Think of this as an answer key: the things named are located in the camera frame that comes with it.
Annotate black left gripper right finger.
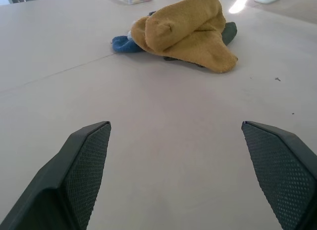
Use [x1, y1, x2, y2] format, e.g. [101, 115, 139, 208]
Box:
[241, 120, 317, 230]

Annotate dark green sock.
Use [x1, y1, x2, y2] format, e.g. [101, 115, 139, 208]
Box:
[162, 21, 238, 68]

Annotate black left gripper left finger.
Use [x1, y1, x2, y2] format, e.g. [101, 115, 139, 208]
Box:
[0, 120, 111, 230]

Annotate mustard yellow terry sock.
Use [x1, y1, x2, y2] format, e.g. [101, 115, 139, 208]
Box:
[130, 16, 239, 74]
[144, 0, 226, 52]

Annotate blue sock with grey toe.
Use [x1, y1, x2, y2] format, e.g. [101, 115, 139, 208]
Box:
[110, 35, 145, 55]

